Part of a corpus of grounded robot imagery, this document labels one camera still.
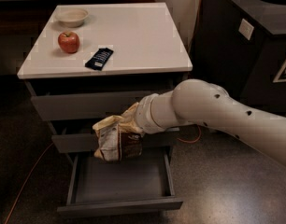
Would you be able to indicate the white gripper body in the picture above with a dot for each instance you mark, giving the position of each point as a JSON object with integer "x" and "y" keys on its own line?
{"x": 143, "y": 114}

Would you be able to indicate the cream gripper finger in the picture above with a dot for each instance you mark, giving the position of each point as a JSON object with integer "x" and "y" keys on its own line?
{"x": 132, "y": 127}
{"x": 129, "y": 114}

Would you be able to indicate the brown chip bag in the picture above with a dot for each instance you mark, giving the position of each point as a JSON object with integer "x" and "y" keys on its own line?
{"x": 114, "y": 143}

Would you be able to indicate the grey bottom drawer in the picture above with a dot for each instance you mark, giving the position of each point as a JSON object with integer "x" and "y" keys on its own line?
{"x": 140, "y": 185}

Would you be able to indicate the grey drawer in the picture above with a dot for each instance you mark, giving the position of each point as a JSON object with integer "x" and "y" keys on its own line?
{"x": 64, "y": 98}
{"x": 140, "y": 185}
{"x": 77, "y": 135}

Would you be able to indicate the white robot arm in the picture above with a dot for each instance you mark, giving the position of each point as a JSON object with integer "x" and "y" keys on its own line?
{"x": 195, "y": 101}

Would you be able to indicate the grey top drawer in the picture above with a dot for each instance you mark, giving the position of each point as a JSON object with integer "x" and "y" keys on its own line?
{"x": 64, "y": 98}

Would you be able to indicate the grey middle drawer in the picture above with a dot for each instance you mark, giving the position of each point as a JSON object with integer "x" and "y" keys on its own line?
{"x": 77, "y": 135}

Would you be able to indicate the grey drawer cabinet white top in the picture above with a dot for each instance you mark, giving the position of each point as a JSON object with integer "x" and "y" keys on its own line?
{"x": 143, "y": 36}

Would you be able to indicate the dark blue snack bar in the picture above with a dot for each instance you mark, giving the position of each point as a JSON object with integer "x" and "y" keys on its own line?
{"x": 99, "y": 59}

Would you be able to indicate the red apple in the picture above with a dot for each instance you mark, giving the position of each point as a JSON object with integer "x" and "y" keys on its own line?
{"x": 68, "y": 42}

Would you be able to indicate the white paper bowl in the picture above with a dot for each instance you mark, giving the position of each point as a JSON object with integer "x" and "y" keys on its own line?
{"x": 72, "y": 18}

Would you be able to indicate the black trash bin cabinet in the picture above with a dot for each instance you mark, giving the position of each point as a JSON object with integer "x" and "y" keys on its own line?
{"x": 245, "y": 68}

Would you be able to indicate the white label on bin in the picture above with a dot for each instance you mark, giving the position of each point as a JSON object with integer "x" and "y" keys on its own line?
{"x": 246, "y": 29}

